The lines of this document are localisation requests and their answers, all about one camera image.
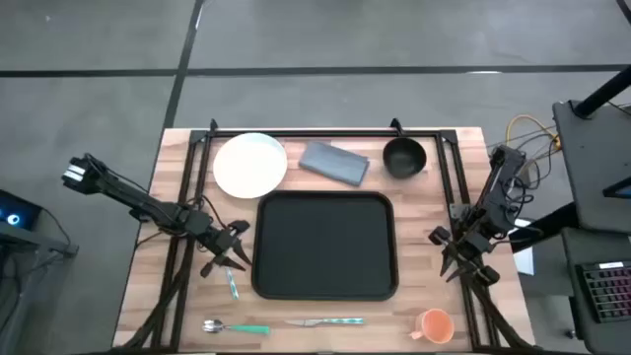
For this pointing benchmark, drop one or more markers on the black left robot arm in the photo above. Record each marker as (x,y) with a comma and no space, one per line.
(123,194)

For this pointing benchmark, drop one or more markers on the screen corner with blue glow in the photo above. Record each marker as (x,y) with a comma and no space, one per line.
(622,190)

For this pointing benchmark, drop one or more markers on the black computer with blue light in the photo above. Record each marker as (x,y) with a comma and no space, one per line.
(15,217)

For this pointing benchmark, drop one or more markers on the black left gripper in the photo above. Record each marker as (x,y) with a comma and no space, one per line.
(217,239)

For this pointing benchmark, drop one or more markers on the black aluminium rig frame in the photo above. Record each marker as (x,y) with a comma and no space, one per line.
(320,133)

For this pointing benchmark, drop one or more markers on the black desk leg bar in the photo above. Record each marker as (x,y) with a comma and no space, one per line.
(547,224)

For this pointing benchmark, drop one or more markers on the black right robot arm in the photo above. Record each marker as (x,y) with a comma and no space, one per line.
(498,197)

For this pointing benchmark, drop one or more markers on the black slanted pole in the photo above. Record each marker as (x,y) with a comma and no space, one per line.
(606,91)

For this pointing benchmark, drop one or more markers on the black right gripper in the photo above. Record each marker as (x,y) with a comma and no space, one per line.
(470,245)

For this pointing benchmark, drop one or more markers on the dark keyboard desk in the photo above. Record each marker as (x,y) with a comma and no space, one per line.
(601,246)

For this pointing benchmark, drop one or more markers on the grey cloth napkin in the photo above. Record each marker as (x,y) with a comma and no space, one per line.
(335,163)

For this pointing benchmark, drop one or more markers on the black bowl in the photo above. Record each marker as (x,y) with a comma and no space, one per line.
(404,158)

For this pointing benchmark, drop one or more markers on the black backlit keyboard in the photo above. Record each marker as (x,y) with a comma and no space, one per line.
(609,293)

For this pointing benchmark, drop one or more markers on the orange mug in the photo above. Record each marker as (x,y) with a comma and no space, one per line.
(436,326)

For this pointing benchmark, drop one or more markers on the black rectangular tray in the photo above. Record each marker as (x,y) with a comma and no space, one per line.
(323,246)

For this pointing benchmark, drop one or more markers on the grey desk top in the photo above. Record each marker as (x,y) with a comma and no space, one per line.
(591,163)

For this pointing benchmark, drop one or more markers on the dark equipment stand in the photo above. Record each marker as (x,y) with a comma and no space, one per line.
(29,241)

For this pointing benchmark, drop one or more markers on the white round plate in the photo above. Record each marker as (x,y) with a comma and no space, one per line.
(250,165)

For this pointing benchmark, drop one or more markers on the white paper sheet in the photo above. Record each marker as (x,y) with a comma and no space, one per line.
(526,259)

